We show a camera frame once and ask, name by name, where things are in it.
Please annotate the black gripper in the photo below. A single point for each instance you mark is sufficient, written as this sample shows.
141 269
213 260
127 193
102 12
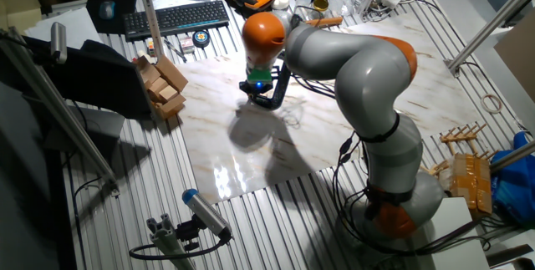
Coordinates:
259 87

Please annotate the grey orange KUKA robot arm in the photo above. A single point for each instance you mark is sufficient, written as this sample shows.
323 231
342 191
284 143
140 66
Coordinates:
368 82

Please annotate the round black tape measure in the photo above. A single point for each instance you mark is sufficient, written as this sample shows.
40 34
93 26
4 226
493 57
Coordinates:
201 38

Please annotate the marble pattern mat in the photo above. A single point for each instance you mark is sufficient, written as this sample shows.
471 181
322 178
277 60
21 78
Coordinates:
217 153

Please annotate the small red white box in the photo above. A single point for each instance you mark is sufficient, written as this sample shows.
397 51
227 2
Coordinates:
186 45

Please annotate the white egg-shaped ball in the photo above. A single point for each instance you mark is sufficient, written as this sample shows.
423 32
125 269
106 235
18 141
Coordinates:
280 1

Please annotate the jar with gold lid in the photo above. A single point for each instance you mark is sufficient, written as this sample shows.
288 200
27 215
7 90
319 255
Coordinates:
321 4

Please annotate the black keyboard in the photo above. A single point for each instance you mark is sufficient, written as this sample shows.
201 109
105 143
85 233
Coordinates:
175 17

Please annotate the clear glass jar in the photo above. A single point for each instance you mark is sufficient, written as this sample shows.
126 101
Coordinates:
339 6

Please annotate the black mouse pad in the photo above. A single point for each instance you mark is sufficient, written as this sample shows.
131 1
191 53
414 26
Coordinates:
125 0

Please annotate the black laptop screen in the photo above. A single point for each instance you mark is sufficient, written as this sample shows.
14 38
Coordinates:
96 82

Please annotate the computer mouse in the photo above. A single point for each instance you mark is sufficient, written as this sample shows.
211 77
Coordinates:
107 10

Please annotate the white paper sheet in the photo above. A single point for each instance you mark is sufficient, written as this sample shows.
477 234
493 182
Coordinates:
71 25

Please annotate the wooden dish rack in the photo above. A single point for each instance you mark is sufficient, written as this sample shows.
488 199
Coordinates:
462 136

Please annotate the tape wrapped cardboard package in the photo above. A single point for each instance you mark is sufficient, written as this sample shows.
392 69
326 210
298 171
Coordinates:
472 182

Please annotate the large cardboard box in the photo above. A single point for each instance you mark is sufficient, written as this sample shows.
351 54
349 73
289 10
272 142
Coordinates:
18 8

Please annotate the large cardboard sheet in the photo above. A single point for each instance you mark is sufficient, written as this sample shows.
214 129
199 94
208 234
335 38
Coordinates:
518 61

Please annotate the blue plastic bag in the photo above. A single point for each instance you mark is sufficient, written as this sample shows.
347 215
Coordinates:
516 190

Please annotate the grey camera with blue end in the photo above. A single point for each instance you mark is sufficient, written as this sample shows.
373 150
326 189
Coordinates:
207 213

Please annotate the aluminium camera mount profile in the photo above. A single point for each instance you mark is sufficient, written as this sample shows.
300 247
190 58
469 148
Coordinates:
167 240

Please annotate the aluminium frame beam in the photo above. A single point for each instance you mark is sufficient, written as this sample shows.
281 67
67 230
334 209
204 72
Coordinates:
58 111

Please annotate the grey depth camera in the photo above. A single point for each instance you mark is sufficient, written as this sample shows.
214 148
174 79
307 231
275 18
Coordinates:
58 42

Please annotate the white pedestal box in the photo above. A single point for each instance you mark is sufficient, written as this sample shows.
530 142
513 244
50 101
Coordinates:
455 240

